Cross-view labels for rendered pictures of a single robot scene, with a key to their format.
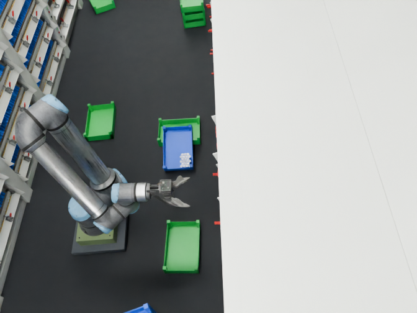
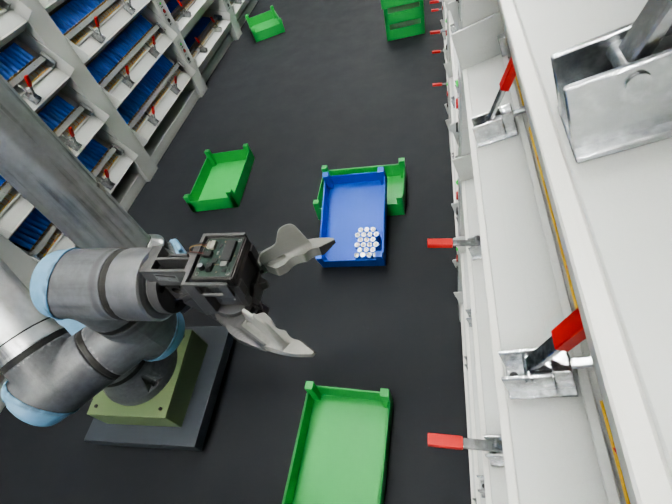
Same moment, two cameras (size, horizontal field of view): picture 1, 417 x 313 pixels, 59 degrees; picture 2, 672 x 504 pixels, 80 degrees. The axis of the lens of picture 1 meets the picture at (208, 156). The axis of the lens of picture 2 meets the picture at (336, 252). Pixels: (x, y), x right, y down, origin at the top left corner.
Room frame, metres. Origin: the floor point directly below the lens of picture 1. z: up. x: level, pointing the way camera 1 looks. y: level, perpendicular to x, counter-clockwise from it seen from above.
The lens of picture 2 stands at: (0.57, -0.01, 0.97)
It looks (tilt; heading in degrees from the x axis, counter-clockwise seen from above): 48 degrees down; 19
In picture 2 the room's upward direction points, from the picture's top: 20 degrees counter-clockwise
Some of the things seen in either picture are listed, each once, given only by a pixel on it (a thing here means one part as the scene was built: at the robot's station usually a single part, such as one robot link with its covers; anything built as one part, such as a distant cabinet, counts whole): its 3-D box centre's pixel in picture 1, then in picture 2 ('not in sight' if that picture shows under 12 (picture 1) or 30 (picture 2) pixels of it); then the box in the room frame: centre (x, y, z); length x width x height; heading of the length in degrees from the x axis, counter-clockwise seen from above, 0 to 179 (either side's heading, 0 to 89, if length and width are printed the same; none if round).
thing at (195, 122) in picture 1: (179, 130); (361, 188); (1.63, 0.19, 0.04); 0.30 x 0.20 x 0.08; 86
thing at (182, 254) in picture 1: (182, 246); (338, 459); (0.77, 0.22, 0.04); 0.30 x 0.20 x 0.08; 173
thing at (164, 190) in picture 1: (160, 190); (208, 280); (0.83, 0.24, 0.63); 0.12 x 0.08 x 0.09; 86
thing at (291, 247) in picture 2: (180, 179); (293, 242); (0.88, 0.15, 0.63); 0.09 x 0.03 x 0.06; 122
